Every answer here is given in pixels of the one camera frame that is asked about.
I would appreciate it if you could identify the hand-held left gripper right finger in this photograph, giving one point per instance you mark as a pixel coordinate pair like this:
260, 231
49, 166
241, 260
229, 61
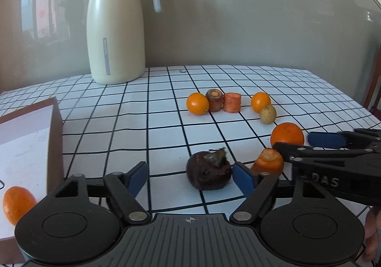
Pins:
242, 179

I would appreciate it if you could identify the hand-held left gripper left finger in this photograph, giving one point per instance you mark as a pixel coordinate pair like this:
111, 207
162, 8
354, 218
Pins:
138, 179

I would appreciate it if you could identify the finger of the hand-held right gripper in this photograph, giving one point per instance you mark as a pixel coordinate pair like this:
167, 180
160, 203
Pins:
324, 139
285, 149

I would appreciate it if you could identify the large orange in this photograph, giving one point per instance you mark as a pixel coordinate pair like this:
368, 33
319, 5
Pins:
287, 134

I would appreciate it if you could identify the carrot top piece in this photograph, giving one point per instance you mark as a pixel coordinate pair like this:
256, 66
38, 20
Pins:
268, 162

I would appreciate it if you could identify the small yellowish potato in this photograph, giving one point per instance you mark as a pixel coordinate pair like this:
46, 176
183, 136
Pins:
268, 114

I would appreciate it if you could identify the small orange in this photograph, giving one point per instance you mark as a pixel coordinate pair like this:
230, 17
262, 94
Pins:
197, 103
260, 101

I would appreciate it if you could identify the shallow cardboard box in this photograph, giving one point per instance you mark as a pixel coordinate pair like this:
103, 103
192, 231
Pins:
23, 151

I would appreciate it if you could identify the person's right hand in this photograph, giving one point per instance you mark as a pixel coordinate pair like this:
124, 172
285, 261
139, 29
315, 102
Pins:
373, 234

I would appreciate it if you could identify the checkered tablecloth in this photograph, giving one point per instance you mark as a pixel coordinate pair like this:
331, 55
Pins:
148, 136

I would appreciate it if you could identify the orange carrot piece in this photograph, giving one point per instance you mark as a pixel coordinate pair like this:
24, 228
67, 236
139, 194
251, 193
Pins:
232, 102

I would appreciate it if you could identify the wooden chair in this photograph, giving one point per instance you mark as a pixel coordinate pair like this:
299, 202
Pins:
375, 82

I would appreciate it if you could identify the dark-skinned carrot piece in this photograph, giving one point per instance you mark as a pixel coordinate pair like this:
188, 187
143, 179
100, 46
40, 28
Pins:
215, 101

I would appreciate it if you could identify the deep orange mandarin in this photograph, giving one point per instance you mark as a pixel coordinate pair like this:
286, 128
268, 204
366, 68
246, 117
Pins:
18, 204

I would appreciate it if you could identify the cream thermos jug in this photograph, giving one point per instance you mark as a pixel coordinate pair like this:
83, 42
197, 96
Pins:
113, 31

